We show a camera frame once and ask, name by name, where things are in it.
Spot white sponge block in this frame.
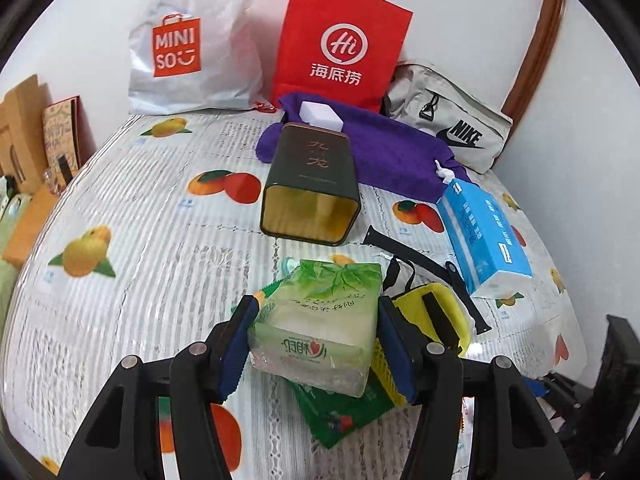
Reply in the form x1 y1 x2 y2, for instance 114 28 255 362
298 101 346 133

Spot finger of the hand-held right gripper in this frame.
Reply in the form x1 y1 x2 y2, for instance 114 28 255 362
522 372 596 413

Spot yellow pouch with black strap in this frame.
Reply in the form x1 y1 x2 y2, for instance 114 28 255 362
372 282 473 408

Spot printed brown box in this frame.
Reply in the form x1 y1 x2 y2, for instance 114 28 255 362
41 95 88 193

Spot brown wooden door frame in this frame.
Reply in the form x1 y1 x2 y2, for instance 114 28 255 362
502 0 568 121

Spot fruit print tablecloth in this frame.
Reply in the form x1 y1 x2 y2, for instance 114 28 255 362
0 110 588 480

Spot green snack packet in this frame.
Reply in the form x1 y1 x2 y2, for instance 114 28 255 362
252 256 401 450

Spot white plastic shopping bag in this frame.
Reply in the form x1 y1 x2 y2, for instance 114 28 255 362
127 0 266 113

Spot purple towel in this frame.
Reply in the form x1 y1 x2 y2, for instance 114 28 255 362
256 91 473 206

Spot brown paper bag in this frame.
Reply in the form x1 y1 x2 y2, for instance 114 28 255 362
0 74 53 196

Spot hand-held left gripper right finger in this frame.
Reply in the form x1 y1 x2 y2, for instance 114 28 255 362
376 296 576 480

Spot person's right forearm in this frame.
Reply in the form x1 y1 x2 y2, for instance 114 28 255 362
555 410 640 480

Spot green tissue pack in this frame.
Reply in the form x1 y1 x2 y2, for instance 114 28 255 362
247 259 383 398

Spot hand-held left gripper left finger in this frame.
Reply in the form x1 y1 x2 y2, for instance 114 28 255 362
57 295 261 480

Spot black watch strap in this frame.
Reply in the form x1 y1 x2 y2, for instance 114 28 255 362
444 260 493 337
364 226 451 282

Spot blue tissue pack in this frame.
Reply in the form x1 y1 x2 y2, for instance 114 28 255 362
436 180 533 300

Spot red paper bag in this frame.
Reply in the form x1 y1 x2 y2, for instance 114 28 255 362
270 0 414 113

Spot grey belt bag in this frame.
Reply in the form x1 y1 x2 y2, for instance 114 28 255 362
382 62 515 175

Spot dark green tin box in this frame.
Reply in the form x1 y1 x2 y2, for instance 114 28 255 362
259 122 362 247

